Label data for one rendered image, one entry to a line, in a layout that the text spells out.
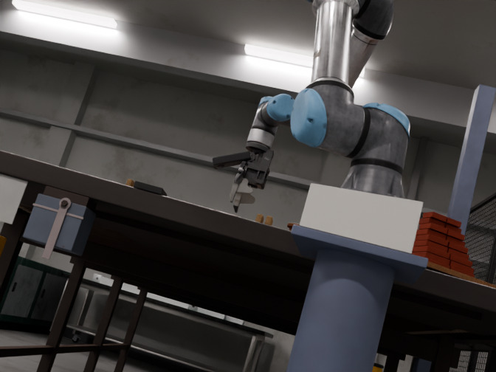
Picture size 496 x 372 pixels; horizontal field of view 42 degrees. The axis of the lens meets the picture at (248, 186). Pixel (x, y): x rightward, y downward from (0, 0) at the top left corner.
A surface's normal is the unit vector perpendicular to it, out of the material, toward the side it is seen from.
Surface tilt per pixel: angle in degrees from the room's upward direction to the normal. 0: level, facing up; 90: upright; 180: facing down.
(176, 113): 90
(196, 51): 90
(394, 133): 88
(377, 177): 72
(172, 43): 90
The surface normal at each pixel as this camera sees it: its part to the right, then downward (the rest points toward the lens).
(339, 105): 0.34, -0.43
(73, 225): -0.03, -0.23
